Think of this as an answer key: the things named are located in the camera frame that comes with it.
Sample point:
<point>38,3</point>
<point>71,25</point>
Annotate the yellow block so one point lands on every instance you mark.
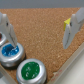
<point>67,22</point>

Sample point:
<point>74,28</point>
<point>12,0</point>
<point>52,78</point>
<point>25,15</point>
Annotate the green button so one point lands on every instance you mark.
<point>31,71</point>

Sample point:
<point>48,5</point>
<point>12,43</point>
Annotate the blue button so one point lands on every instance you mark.
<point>10,53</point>

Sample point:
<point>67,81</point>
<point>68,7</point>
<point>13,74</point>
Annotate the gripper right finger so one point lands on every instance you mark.
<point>73,29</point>

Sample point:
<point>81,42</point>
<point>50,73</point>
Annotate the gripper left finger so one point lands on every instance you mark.
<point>8,30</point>

